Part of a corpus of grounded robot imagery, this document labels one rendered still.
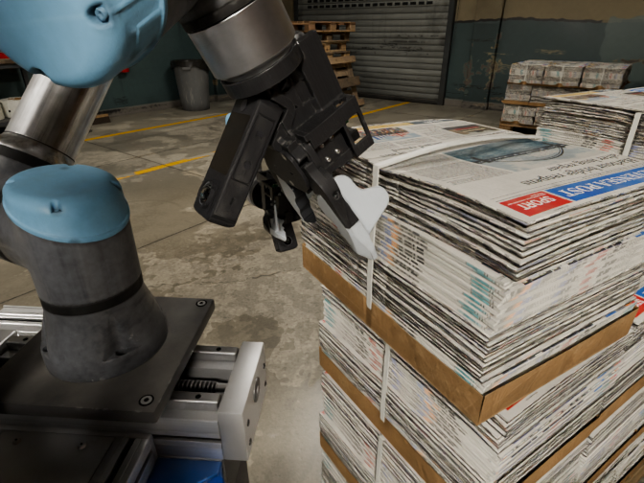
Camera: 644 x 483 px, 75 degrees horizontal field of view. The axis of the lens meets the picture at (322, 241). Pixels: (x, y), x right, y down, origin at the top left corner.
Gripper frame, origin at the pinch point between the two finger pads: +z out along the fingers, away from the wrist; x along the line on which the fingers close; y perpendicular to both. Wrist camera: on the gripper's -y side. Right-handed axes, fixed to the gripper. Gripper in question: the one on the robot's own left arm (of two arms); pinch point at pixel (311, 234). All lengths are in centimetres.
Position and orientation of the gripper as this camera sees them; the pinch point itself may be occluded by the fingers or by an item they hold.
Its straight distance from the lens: 78.9
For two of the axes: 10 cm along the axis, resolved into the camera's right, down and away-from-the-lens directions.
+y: 0.0, -8.9, -4.5
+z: 5.4, 3.8, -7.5
